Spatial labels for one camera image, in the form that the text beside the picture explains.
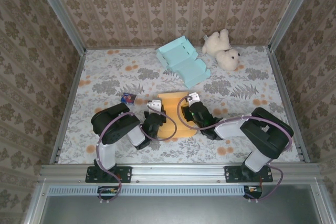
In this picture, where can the orange paper box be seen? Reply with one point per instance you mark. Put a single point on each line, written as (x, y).
(172, 103)

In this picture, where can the light blue paper box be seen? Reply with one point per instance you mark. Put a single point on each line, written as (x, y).
(183, 64)

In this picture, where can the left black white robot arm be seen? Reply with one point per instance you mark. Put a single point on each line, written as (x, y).
(115, 127)

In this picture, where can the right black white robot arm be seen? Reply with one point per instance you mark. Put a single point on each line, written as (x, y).
(265, 134)

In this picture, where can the small dark blue card box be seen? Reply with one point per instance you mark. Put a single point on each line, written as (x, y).
(128, 98)

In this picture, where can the black base connector box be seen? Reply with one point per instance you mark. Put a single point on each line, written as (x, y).
(107, 191)
(253, 191)

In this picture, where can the floral table cloth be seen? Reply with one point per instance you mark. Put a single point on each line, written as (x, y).
(236, 93)

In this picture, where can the white plush bear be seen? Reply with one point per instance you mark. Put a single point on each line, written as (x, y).
(223, 53)

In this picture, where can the grey metal panel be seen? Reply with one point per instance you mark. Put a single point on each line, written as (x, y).
(183, 211)

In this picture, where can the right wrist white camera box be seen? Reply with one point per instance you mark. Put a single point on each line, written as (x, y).
(194, 97)

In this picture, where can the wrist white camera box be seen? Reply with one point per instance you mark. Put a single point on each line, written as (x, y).
(194, 97)
(154, 105)

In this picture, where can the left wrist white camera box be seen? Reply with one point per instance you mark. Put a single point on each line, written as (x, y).
(154, 105)

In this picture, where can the long aluminium frame rail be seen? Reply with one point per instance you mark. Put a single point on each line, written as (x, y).
(178, 172)

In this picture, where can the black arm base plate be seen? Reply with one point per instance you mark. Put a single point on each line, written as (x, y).
(123, 174)
(232, 174)

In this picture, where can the aluminium table side rail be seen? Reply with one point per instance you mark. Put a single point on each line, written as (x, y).
(72, 93)
(286, 95)

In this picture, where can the aluminium corner post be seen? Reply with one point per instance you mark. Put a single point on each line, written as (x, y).
(291, 11)
(60, 14)

